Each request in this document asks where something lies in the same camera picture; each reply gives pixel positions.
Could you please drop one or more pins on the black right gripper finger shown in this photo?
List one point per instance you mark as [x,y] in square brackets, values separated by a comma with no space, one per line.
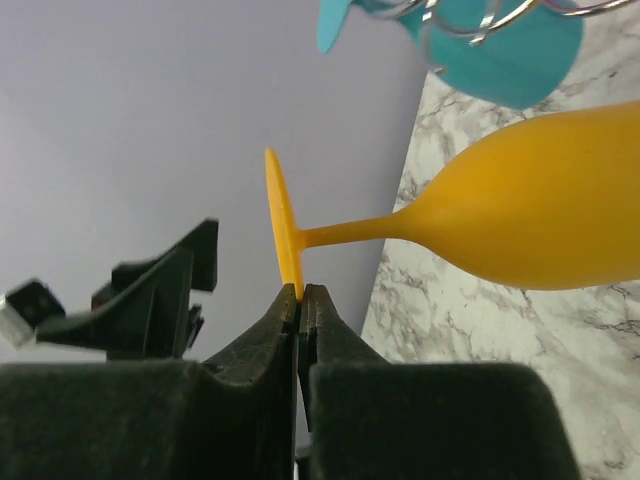
[373,419]

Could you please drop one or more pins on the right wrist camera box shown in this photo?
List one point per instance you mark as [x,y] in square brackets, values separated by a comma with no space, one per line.
[24,308]

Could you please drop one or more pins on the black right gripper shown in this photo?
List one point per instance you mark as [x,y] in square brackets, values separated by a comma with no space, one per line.
[230,417]

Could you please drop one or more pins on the yellow wine glass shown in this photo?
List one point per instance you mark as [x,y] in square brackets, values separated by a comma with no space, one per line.
[548,203]

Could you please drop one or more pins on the blue wine glass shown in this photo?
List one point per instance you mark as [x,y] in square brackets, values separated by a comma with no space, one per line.
[516,67]

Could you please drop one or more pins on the chrome wine glass rack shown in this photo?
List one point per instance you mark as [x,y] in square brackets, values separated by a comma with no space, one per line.
[476,20]

